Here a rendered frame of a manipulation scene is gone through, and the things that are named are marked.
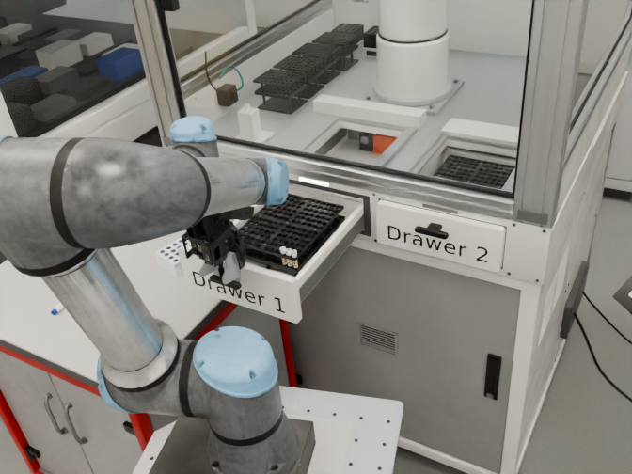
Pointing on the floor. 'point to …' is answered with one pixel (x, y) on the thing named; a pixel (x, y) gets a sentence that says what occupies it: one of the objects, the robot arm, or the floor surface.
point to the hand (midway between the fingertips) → (229, 276)
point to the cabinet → (448, 340)
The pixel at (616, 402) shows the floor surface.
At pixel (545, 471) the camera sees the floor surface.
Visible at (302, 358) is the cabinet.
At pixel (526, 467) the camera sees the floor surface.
